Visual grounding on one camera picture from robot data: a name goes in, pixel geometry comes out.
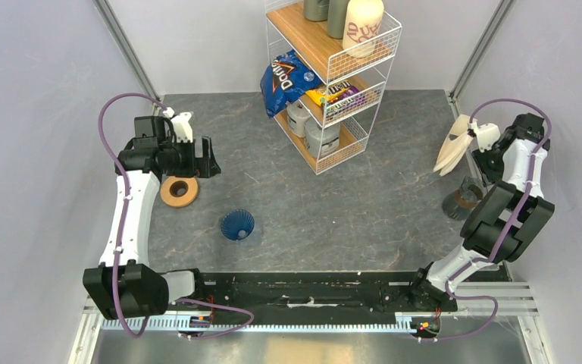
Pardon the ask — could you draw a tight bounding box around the white wire shelf rack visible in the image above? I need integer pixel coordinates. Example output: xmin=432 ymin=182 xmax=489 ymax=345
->
xmin=264 ymin=1 xmax=403 ymax=175

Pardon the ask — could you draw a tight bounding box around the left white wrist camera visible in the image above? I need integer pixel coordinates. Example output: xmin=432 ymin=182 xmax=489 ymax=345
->
xmin=161 ymin=107 xmax=194 ymax=143

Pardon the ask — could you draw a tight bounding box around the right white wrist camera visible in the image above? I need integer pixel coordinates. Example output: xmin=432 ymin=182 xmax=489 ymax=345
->
xmin=468 ymin=120 xmax=501 ymax=152

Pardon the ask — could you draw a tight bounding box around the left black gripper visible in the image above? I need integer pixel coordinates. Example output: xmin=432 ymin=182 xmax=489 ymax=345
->
xmin=160 ymin=136 xmax=221 ymax=178

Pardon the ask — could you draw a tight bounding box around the grey canister lower shelf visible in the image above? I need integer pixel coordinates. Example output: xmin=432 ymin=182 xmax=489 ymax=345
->
xmin=304 ymin=121 xmax=341 ymax=158

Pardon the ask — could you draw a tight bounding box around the wooden ring dripper stand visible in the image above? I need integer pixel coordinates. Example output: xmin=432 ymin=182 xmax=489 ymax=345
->
xmin=160 ymin=176 xmax=199 ymax=208

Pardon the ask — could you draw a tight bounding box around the blue ribbed coffee dripper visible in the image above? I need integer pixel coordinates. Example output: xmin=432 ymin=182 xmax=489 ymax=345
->
xmin=220 ymin=209 xmax=255 ymax=241

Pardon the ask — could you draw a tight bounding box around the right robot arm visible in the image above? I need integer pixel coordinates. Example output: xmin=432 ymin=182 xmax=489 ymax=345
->
xmin=407 ymin=113 xmax=555 ymax=311

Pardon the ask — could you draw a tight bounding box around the blue Doritos chip bag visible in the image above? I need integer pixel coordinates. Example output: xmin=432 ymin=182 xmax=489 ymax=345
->
xmin=260 ymin=50 xmax=322 ymax=118

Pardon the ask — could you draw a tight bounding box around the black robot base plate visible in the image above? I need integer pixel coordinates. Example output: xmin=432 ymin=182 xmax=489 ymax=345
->
xmin=160 ymin=271 xmax=510 ymax=328

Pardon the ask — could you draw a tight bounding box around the cream white bottle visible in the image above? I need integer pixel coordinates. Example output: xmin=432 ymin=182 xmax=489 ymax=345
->
xmin=342 ymin=0 xmax=384 ymax=58

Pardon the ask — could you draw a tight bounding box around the paper coffee filter stack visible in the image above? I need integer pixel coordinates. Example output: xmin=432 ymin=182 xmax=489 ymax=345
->
xmin=433 ymin=115 xmax=474 ymax=177

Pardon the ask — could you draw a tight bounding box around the white canister lower shelf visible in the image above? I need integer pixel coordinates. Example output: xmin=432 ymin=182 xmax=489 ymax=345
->
xmin=286 ymin=101 xmax=311 ymax=138

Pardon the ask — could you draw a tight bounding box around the dark glass carafe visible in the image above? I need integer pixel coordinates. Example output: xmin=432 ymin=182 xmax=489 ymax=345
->
xmin=442 ymin=176 xmax=484 ymax=221

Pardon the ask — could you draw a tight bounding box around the aluminium rail frame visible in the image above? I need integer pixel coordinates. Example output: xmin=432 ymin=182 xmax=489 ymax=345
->
xmin=69 ymin=272 xmax=554 ymax=363

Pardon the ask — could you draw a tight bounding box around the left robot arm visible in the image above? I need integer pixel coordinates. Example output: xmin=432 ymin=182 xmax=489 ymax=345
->
xmin=83 ymin=112 xmax=221 ymax=320

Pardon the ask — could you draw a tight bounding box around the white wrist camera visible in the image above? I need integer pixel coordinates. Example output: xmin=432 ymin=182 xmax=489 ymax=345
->
xmin=161 ymin=107 xmax=194 ymax=143
xmin=468 ymin=120 xmax=501 ymax=152

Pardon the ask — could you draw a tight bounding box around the grey green bottle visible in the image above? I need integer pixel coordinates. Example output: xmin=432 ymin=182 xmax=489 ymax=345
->
xmin=303 ymin=0 xmax=330 ymax=22
xmin=327 ymin=0 xmax=349 ymax=39

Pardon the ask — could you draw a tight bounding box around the yellow M&M candy bag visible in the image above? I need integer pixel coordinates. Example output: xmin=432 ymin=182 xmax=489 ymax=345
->
xmin=305 ymin=80 xmax=360 ymax=111

